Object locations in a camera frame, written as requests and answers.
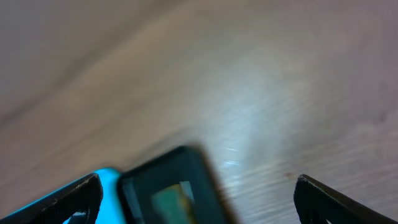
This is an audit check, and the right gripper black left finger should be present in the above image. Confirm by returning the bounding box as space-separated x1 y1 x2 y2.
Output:
1 173 103 224

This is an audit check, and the teal plastic tray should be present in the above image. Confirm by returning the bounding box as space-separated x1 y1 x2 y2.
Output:
10 168 126 223

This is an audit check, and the green and yellow sponge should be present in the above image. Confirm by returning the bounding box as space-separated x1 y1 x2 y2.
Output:
151 181 197 224

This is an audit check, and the black rectangular tray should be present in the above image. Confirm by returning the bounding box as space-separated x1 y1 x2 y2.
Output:
116 146 236 224

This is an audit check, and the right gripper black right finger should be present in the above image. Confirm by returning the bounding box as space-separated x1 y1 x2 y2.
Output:
294 174 397 224

